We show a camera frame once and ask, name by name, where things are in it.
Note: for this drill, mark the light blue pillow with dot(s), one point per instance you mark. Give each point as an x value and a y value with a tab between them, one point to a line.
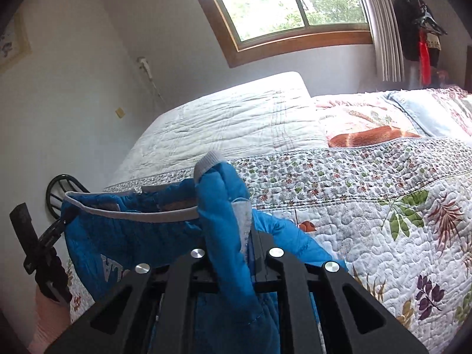
444	112

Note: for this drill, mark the blue quilted down jacket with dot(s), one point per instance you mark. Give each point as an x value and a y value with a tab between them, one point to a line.
113	233

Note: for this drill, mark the framed wall picture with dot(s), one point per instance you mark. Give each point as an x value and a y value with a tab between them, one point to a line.
15	44

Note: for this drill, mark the white pleated curtain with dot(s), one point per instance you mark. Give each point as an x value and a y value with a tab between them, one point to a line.
386	40

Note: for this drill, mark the white wall-mounted handset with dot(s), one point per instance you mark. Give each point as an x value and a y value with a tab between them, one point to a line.
143	65

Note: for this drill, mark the floral quilted bedspread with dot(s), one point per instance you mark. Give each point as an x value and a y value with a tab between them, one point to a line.
391	205

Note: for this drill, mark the yellow wall socket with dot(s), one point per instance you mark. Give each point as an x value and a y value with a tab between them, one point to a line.
120	112

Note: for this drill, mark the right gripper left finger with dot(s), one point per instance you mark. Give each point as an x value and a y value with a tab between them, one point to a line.
152	310

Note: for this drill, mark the wooden framed bedroom window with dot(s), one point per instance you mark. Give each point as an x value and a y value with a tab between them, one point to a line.
252	30

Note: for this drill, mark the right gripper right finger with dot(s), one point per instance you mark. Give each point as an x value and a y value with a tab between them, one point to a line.
324	309

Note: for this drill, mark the coat rack with clothes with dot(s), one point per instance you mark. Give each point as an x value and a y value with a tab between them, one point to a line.
419	36

